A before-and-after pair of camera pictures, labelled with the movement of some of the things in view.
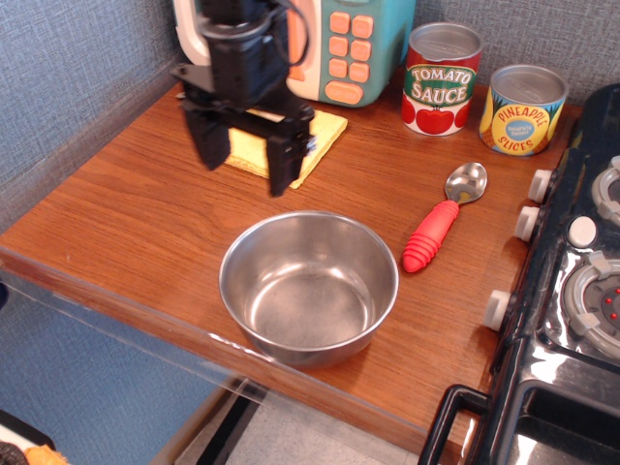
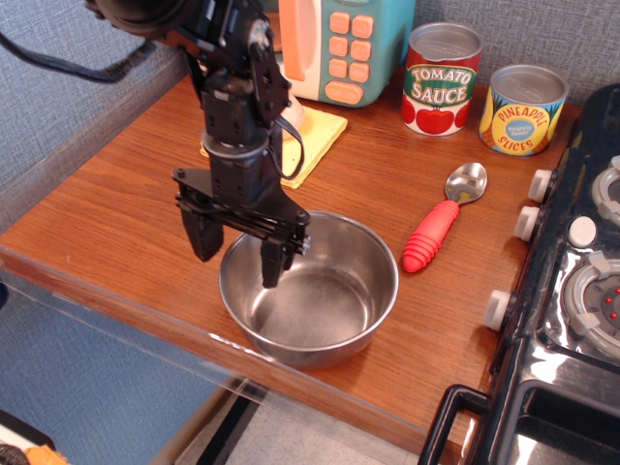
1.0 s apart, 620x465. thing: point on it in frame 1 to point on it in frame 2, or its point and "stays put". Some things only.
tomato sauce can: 441,69 stays put
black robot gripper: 247,80 to 243,191
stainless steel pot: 309,287 stays put
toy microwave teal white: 344,52 stays put
